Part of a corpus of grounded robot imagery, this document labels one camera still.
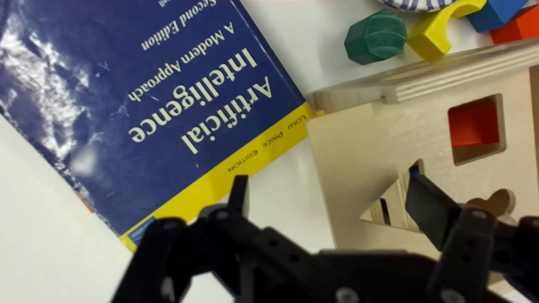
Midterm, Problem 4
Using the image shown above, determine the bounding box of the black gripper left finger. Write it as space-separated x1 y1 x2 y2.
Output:
197 176 249 225

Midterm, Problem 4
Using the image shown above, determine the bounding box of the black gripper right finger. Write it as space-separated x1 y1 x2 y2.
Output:
405 176 495 252

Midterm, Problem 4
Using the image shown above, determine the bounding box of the wooden shape sorter box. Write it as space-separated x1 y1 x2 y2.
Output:
306 40 539 303

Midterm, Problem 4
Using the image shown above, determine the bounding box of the red block inside sorter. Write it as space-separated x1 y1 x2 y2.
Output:
448 102 500 149

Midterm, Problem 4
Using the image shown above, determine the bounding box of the blue Artificial Intelligence textbook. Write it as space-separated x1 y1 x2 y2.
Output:
0 0 311 248

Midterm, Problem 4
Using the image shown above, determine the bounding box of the yellow arch wooden block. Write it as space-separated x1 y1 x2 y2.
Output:
407 0 486 61

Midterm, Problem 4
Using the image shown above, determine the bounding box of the red wooden block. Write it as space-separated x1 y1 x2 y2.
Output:
490 6 539 45

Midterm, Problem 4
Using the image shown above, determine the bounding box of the green hexagonal wooden block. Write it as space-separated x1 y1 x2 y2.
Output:
343 11 407 66

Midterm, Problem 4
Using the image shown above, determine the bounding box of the blue wooden block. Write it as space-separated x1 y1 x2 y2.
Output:
468 0 528 33

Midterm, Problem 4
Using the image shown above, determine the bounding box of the blue patterned paper plate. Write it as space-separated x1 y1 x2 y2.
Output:
377 0 454 14

